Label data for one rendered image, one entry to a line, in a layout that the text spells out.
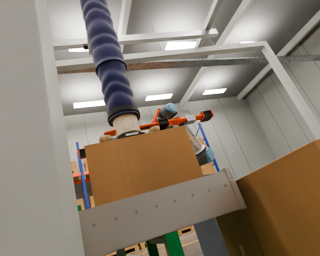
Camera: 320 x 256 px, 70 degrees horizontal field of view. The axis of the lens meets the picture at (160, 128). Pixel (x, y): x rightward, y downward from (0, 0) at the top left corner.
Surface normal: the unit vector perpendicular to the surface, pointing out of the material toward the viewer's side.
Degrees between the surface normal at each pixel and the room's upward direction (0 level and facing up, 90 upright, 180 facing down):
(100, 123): 90
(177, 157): 90
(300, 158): 90
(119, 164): 90
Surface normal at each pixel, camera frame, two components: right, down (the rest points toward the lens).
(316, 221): -0.94, 0.18
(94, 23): -0.29, -0.47
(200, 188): 0.18, -0.44
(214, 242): -0.77, -0.03
